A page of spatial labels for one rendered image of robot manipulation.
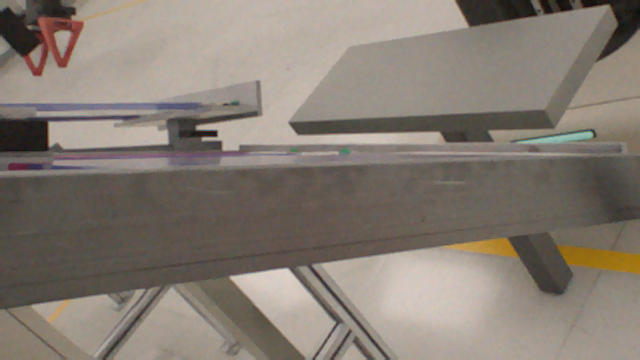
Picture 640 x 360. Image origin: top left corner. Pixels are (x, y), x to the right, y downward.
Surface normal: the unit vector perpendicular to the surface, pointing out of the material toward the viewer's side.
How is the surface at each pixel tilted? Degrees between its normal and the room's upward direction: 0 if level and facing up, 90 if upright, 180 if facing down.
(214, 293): 90
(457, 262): 0
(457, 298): 0
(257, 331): 90
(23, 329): 90
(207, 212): 90
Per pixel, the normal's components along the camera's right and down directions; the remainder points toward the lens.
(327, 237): 0.64, 0.04
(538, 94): -0.54, -0.69
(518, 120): -0.54, 0.72
